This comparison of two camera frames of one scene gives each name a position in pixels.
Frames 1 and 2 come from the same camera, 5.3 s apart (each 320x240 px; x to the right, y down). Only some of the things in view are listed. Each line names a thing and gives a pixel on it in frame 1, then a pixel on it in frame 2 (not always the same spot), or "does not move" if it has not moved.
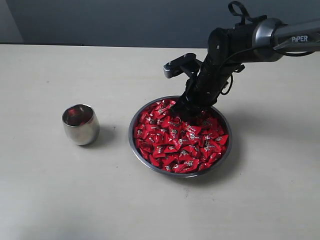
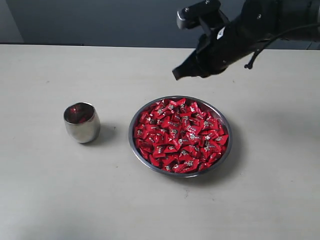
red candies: [77, 115] does not move
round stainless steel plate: [172, 145] does not move
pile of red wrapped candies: [171, 144] does not move
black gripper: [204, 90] to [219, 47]
